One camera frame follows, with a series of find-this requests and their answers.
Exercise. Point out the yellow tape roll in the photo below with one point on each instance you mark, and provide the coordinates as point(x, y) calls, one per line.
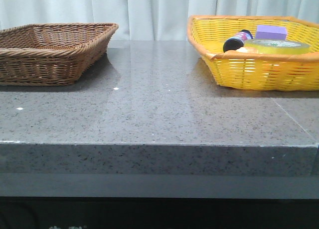
point(273, 46)

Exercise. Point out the yellow woven basket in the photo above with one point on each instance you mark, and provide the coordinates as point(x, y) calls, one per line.
point(250, 71)

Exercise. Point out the white curtain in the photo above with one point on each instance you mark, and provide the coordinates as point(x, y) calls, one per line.
point(146, 19)

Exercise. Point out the dark bottle with label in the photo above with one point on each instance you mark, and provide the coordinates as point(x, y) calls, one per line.
point(237, 41)

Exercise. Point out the small beige round object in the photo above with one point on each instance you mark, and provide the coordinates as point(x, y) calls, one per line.
point(242, 50)

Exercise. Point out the brown wicker basket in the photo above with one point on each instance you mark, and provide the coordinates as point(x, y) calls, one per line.
point(51, 54)

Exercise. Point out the purple foam block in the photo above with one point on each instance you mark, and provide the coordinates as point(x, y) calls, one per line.
point(271, 32)

